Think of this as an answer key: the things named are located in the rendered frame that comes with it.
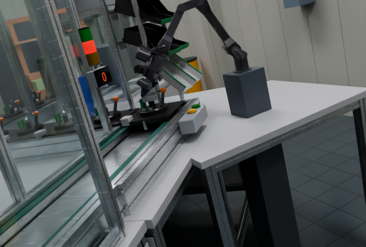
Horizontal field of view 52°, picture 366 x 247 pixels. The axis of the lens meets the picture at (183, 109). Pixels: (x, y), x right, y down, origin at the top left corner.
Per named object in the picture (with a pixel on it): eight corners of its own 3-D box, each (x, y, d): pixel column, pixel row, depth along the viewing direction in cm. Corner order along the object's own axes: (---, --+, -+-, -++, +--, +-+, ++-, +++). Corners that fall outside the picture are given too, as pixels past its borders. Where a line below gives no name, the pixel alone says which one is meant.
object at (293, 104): (372, 94, 169) (371, 88, 169) (202, 169, 135) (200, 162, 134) (272, 84, 232) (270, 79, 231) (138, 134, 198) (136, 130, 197)
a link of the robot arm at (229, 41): (200, -8, 168) (188, 1, 168) (201, -9, 161) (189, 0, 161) (241, 50, 175) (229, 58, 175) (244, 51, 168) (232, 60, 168)
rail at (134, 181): (203, 116, 190) (198, 95, 188) (130, 215, 110) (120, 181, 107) (193, 117, 192) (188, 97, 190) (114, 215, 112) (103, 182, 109)
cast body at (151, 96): (158, 97, 178) (154, 83, 176) (154, 100, 174) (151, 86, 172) (142, 100, 181) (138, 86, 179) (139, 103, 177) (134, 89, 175)
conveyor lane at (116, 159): (189, 121, 188) (184, 102, 186) (112, 216, 112) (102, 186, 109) (139, 128, 198) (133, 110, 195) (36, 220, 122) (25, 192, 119)
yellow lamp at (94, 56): (102, 62, 160) (99, 50, 158) (96, 64, 155) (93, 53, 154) (92, 64, 161) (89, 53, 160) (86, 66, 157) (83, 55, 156)
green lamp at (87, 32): (95, 38, 157) (92, 27, 156) (89, 40, 153) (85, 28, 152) (85, 41, 159) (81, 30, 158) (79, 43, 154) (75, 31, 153)
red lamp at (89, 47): (99, 50, 158) (95, 39, 157) (93, 52, 154) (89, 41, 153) (89, 53, 160) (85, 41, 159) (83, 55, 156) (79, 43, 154)
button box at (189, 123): (208, 116, 173) (205, 103, 172) (196, 132, 154) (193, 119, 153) (194, 118, 176) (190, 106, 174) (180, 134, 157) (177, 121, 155)
